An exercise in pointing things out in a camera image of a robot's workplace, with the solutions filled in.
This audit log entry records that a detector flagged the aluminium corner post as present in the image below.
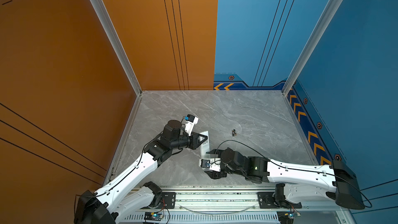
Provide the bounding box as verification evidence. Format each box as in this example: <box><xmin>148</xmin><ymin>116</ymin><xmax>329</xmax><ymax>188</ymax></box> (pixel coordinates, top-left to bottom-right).
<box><xmin>282</xmin><ymin>0</ymin><xmax>343</xmax><ymax>96</ymax></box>
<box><xmin>89</xmin><ymin>0</ymin><xmax>142</xmax><ymax>97</ymax></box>

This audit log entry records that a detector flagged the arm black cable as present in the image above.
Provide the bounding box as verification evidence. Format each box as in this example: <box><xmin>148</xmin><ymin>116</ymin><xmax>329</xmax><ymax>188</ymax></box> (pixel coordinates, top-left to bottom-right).
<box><xmin>212</xmin><ymin>139</ymin><xmax>373</xmax><ymax>209</ymax></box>
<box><xmin>76</xmin><ymin>130</ymin><xmax>184</xmax><ymax>198</ymax></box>

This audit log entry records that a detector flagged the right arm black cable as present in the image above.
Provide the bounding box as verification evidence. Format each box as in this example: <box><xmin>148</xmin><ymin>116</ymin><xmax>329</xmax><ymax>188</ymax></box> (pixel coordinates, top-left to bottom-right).
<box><xmin>212</xmin><ymin>139</ymin><xmax>373</xmax><ymax>209</ymax></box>

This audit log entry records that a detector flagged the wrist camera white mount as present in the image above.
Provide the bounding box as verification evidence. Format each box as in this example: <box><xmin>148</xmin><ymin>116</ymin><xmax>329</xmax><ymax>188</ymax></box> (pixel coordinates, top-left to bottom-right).
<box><xmin>182</xmin><ymin>114</ymin><xmax>199</xmax><ymax>136</ymax></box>
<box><xmin>199</xmin><ymin>158</ymin><xmax>221</xmax><ymax>172</ymax></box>

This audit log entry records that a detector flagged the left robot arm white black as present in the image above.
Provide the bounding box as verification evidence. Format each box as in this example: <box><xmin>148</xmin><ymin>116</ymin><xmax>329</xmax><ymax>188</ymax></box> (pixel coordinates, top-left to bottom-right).
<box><xmin>74</xmin><ymin>115</ymin><xmax>208</xmax><ymax>224</ymax></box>

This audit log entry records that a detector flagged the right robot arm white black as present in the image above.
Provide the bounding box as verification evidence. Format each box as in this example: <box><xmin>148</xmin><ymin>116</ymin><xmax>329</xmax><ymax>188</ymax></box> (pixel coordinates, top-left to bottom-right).
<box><xmin>199</xmin><ymin>148</ymin><xmax>365</xmax><ymax>210</ymax></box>

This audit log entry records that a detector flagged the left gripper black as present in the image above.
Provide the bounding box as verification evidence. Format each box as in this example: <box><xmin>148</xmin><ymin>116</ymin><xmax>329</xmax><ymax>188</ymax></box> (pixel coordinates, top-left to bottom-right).
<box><xmin>170</xmin><ymin>131</ymin><xmax>208</xmax><ymax>152</ymax></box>

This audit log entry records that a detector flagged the white remote control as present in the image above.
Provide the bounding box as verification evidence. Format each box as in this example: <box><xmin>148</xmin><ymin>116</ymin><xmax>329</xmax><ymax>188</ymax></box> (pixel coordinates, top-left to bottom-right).
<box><xmin>200</xmin><ymin>139</ymin><xmax>210</xmax><ymax>159</ymax></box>

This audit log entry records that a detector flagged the left aluminium corner post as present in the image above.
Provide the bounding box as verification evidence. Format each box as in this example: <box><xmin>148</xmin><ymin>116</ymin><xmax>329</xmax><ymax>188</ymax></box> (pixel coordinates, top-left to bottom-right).
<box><xmin>89</xmin><ymin>0</ymin><xmax>142</xmax><ymax>97</ymax></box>

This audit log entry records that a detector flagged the aluminium rail frame front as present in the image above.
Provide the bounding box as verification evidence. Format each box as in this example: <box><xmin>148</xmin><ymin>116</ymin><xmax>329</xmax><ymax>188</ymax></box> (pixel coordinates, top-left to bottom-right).
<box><xmin>120</xmin><ymin>186</ymin><xmax>355</xmax><ymax>224</ymax></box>

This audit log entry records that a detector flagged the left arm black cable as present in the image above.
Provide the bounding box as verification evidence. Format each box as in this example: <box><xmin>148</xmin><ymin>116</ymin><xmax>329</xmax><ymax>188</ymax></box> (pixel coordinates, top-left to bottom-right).
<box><xmin>76</xmin><ymin>130</ymin><xmax>184</xmax><ymax>198</ymax></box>

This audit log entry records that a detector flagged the green circuit board left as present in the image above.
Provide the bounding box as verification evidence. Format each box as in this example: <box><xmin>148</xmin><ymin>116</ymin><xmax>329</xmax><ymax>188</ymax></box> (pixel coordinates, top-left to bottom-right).
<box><xmin>144</xmin><ymin>212</ymin><xmax>165</xmax><ymax>224</ymax></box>

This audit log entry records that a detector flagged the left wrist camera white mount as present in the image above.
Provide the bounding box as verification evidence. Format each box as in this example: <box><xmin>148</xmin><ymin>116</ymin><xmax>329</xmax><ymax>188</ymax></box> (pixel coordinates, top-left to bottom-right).
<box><xmin>182</xmin><ymin>114</ymin><xmax>199</xmax><ymax>136</ymax></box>

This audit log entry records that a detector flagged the right aluminium corner post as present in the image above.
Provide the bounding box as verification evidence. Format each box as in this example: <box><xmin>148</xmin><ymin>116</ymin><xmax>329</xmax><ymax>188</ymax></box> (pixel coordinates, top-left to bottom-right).
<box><xmin>282</xmin><ymin>0</ymin><xmax>343</xmax><ymax>96</ymax></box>

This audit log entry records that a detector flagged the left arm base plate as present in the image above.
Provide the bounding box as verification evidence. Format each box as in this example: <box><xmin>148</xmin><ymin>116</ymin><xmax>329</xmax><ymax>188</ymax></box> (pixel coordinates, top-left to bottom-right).
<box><xmin>144</xmin><ymin>192</ymin><xmax>176</xmax><ymax>209</ymax></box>

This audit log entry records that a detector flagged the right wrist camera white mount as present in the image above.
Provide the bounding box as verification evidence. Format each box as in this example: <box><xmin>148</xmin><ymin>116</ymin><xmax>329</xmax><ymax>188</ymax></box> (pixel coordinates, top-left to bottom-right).
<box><xmin>199</xmin><ymin>158</ymin><xmax>221</xmax><ymax>172</ymax></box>

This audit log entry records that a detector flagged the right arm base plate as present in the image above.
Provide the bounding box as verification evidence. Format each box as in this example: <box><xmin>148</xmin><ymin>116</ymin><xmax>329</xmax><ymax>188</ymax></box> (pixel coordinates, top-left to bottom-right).
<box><xmin>257</xmin><ymin>192</ymin><xmax>302</xmax><ymax>209</ymax></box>

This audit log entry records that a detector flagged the circuit board right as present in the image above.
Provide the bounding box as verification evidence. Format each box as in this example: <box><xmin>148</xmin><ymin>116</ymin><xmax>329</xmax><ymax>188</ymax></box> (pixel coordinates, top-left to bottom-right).
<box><xmin>277</xmin><ymin>212</ymin><xmax>301</xmax><ymax>224</ymax></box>

